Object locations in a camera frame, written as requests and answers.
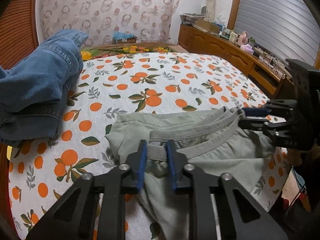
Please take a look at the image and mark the grey-green shorts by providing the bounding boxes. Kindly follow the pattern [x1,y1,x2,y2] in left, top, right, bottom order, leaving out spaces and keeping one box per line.
[107,107,275,239]

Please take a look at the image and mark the wooden sideboard cabinet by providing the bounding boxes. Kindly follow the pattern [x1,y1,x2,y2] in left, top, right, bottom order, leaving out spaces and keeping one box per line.
[178,24,295,99]

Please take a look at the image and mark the pink tissue pack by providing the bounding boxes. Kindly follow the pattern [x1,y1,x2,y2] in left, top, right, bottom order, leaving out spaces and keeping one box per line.
[240,44,254,55]

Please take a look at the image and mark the pink bottle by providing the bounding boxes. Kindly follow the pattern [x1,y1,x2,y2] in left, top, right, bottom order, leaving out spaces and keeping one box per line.
[236,31,248,46]

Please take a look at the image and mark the grey window blind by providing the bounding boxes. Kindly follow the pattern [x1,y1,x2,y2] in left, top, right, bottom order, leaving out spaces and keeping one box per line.
[234,0,319,66]

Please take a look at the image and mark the yellow plush toy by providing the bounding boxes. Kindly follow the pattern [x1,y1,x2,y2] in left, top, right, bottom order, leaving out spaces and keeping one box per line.
[7,146,12,160]

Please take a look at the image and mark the brown cardboard box on cabinet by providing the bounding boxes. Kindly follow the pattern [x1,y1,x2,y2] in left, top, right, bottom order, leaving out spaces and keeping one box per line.
[195,19,221,34]

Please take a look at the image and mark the orange-print white bed sheet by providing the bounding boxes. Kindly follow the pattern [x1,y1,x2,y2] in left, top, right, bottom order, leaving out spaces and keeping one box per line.
[8,52,292,240]

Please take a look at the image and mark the tray of papers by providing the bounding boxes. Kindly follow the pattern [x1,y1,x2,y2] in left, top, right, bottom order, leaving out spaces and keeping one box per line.
[180,13,206,25]

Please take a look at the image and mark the folded blue jeans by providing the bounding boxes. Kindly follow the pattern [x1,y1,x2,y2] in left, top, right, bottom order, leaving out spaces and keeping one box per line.
[1,29,88,147]

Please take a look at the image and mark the floral pink green blanket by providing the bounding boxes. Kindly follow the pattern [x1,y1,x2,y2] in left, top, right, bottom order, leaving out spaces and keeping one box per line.
[81,44,188,61]

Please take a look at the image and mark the cardboard box with blue bag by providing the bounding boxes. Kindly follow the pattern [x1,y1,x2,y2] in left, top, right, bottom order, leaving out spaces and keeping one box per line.
[113,31,137,44]

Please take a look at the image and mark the brown louvered wardrobe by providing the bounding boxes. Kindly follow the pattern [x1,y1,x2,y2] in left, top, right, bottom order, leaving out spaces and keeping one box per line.
[1,0,39,69]

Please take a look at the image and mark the circle-pattern sheer curtain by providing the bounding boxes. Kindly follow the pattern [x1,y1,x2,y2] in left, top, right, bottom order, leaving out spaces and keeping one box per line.
[40,0,180,47]

